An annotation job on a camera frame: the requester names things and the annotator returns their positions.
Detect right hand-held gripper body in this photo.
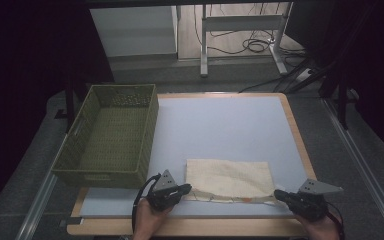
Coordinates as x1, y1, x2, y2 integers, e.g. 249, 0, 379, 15
287, 178, 345, 222

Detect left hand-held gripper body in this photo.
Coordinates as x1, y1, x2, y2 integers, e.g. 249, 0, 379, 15
145, 168, 183, 212

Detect cream patterned cloth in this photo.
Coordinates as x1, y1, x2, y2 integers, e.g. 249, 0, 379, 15
183, 158, 278, 205

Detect green woven plastic basket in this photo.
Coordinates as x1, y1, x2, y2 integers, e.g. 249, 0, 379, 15
51, 83, 160, 190

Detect person's left hand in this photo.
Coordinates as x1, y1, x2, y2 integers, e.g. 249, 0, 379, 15
132, 197, 175, 240

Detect person's right hand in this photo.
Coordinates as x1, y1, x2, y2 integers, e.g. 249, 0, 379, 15
294, 211, 343, 240

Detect white foam mat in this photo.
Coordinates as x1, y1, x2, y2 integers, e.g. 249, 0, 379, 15
79, 95, 318, 220

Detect black tape piece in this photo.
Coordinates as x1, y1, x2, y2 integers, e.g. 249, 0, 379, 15
59, 216, 83, 228

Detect black tripod stand legs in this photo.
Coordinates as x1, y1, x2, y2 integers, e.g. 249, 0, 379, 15
272, 58, 335, 94

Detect white power strip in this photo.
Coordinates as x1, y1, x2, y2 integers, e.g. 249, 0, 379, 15
294, 67, 313, 83

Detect black stand leg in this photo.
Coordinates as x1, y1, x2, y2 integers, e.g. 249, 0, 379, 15
54, 79, 88, 134

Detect white cabinet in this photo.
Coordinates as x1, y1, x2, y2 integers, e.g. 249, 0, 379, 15
89, 5, 180, 62

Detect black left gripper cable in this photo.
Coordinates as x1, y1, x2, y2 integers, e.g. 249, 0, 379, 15
131, 172, 162, 232

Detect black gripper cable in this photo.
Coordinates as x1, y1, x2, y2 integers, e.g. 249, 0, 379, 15
325, 201, 346, 240
131, 172, 162, 232

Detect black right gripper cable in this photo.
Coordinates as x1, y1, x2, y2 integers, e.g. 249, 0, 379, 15
325, 201, 346, 240

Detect aluminium rail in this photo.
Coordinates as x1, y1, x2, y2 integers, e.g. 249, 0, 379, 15
322, 98, 384, 240
14, 133, 68, 240

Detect black stand post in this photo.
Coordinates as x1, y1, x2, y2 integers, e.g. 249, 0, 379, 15
319, 65, 352, 131

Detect coiled black floor cable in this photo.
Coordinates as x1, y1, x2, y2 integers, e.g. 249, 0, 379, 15
242, 37, 272, 54

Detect white metal desk frame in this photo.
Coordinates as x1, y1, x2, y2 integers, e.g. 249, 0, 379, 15
199, 2, 294, 78

